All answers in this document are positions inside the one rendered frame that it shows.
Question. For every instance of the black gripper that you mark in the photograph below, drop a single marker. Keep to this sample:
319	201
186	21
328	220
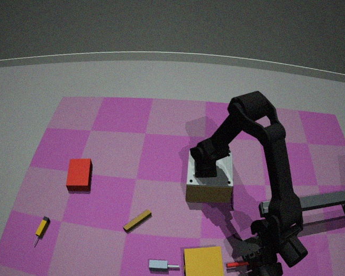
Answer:
268	263

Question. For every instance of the red cylindrical rod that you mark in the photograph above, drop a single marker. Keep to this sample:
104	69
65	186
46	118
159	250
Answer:
229	265

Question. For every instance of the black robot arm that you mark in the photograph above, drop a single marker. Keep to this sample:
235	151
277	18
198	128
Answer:
284	208

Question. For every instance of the red rectangular block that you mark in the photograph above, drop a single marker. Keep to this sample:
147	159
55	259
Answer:
79	175

